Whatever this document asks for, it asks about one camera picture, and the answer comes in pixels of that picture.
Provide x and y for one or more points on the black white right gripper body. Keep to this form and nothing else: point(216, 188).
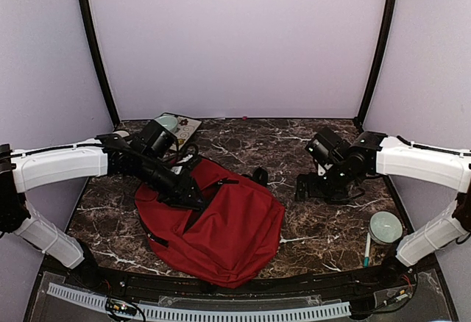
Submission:
point(333, 187)

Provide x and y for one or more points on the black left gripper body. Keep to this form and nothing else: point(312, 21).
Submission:
point(171, 192)

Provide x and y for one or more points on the white teal marker pen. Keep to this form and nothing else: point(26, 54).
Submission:
point(367, 250)

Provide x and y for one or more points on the red student backpack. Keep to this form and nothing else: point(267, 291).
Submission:
point(227, 243)

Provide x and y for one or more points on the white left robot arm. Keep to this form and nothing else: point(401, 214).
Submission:
point(42, 179)

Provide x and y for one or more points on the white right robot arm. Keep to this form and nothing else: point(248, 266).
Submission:
point(434, 181)

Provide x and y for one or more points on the light green ceramic bowl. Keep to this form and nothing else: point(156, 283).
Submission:
point(169, 122)

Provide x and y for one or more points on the white mug with coral print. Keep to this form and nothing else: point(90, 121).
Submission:
point(121, 133)

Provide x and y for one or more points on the square floral ceramic plate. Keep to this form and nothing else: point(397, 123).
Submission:
point(185, 127)

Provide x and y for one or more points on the round glass jar lid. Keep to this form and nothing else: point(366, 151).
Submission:
point(385, 228)

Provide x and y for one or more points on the black front frame rail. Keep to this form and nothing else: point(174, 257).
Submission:
point(367, 294)

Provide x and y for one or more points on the grey slotted cable duct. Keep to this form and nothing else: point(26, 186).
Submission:
point(191, 309)

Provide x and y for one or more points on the black left frame post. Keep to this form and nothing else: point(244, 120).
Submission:
point(93, 45)

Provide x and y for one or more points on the black frame post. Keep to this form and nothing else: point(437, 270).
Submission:
point(380, 49)
point(93, 45)

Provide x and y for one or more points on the black right frame post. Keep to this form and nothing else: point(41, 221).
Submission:
point(380, 49)

